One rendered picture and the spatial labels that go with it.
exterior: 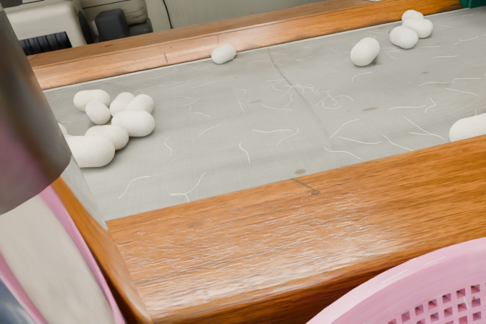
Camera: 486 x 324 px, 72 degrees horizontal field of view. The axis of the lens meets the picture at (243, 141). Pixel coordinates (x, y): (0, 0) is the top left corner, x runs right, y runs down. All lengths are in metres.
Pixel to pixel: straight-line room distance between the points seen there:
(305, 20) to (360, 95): 0.21
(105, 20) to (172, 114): 0.77
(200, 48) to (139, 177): 0.26
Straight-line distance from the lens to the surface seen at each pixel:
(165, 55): 0.44
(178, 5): 2.36
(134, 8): 1.19
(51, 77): 0.48
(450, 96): 0.28
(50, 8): 0.93
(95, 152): 0.23
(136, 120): 0.26
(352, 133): 0.23
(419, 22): 0.42
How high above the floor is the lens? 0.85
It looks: 30 degrees down
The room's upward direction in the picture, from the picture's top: 10 degrees counter-clockwise
